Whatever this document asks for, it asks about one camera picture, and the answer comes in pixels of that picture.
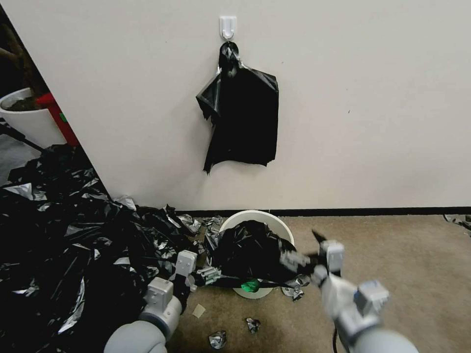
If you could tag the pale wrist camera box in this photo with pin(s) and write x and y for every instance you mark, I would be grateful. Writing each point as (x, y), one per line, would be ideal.
(186, 263)
(333, 255)

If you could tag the black baseboard strip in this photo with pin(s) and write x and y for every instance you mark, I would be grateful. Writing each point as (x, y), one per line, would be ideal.
(368, 211)

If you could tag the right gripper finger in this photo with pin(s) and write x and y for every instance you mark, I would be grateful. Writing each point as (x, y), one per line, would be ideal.
(318, 237)
(294, 260)

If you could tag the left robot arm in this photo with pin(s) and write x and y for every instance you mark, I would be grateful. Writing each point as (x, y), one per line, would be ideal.
(147, 331)

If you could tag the red box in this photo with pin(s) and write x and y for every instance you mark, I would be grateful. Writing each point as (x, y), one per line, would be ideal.
(65, 127)

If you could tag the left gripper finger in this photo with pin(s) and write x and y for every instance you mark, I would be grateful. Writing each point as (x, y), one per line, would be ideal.
(209, 275)

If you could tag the brown paper piece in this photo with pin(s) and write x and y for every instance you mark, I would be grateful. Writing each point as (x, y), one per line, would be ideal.
(199, 311)

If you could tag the hanging black trash bags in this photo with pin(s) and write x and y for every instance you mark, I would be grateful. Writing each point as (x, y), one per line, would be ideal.
(246, 117)

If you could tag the white planter pot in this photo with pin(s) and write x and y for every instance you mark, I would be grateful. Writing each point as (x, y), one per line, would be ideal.
(33, 123)

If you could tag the black trash bag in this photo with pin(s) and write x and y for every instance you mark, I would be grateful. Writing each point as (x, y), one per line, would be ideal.
(250, 246)

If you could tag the green crumpled item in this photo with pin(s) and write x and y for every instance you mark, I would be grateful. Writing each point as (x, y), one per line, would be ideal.
(250, 287)

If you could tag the black tripod leg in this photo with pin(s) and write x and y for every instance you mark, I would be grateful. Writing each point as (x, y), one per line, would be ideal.
(22, 139)

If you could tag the potted plant trunk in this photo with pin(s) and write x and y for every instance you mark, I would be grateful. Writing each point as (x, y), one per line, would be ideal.
(17, 55)

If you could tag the white wall hook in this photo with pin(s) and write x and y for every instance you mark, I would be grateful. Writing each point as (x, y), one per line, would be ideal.
(227, 25)

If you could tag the white round trash bin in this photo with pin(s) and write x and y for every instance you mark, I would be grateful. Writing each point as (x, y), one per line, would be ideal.
(257, 216)

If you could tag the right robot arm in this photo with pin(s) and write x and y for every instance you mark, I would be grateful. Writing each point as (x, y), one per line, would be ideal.
(364, 323)

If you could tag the pile of black trash bags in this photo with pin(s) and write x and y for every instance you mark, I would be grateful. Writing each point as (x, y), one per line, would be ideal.
(55, 239)

